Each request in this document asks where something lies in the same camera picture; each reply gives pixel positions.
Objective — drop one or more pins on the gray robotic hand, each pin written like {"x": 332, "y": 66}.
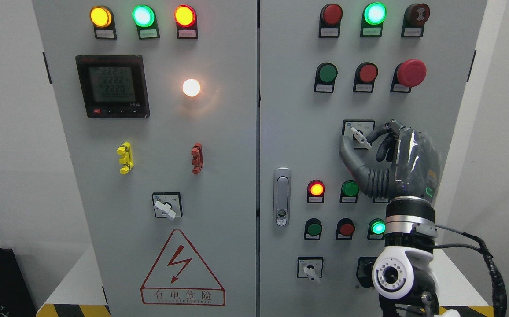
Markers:
{"x": 415, "y": 163}

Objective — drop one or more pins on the black white robot arm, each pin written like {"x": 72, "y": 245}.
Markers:
{"x": 402, "y": 273}

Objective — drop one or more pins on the middle green indicator light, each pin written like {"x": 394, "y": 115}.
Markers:
{"x": 349, "y": 192}

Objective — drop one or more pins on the green indicator light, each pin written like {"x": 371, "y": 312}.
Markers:
{"x": 349, "y": 192}
{"x": 145, "y": 19}

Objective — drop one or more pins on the lower lit green button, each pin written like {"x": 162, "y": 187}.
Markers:
{"x": 376, "y": 229}

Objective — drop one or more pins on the lower red push button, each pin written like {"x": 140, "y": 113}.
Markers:
{"x": 345, "y": 229}

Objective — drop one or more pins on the red push button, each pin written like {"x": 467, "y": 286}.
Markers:
{"x": 345, "y": 229}
{"x": 365, "y": 76}

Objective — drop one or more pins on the red emergency stop button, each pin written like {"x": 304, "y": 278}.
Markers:
{"x": 407, "y": 75}

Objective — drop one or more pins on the lit red indicator light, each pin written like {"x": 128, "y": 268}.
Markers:
{"x": 315, "y": 191}

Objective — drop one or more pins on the upper red push button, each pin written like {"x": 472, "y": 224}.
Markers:
{"x": 365, "y": 76}

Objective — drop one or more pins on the lower green push button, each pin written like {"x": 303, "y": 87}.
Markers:
{"x": 313, "y": 229}

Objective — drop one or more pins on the green push button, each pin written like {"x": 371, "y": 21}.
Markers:
{"x": 313, "y": 229}
{"x": 325, "y": 77}

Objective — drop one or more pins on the upper green push button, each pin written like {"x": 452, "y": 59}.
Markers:
{"x": 325, "y": 77}

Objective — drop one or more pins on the right cabinet door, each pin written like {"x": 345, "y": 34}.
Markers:
{"x": 300, "y": 130}

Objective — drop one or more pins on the cabinet door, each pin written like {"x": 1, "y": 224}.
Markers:
{"x": 300, "y": 130}
{"x": 219, "y": 204}

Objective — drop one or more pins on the dark red buzzer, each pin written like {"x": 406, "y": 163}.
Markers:
{"x": 415, "y": 17}

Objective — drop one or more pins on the top right green lit light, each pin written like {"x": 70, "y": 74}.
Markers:
{"x": 373, "y": 18}

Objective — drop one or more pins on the top right dark red light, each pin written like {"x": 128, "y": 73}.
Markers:
{"x": 330, "y": 21}

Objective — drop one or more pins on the red terminal connector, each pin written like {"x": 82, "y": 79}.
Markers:
{"x": 197, "y": 158}

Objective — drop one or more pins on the white glowing lamp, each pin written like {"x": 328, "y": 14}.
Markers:
{"x": 191, "y": 87}

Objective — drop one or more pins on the red electric hazard warning sticker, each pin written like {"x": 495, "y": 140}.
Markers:
{"x": 180, "y": 276}

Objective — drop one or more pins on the left cabinet door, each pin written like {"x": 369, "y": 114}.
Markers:
{"x": 219, "y": 204}

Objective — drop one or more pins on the top left red indicator light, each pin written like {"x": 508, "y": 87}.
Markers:
{"x": 186, "y": 22}

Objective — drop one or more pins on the yellow terminal connector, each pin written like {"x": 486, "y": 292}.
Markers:
{"x": 125, "y": 158}

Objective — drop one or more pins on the top left green indicator light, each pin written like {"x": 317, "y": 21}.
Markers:
{"x": 145, "y": 19}

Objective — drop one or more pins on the black digital power meter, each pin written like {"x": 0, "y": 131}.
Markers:
{"x": 113, "y": 86}

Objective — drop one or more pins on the yellow indicator light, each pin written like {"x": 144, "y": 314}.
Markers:
{"x": 103, "y": 22}

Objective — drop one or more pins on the black selector knob switch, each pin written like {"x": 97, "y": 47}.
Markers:
{"x": 364, "y": 273}

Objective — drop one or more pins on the silver door latch handle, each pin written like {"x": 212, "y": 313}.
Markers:
{"x": 282, "y": 190}

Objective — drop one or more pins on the left door gray rotary switch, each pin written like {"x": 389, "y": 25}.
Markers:
{"x": 167, "y": 205}

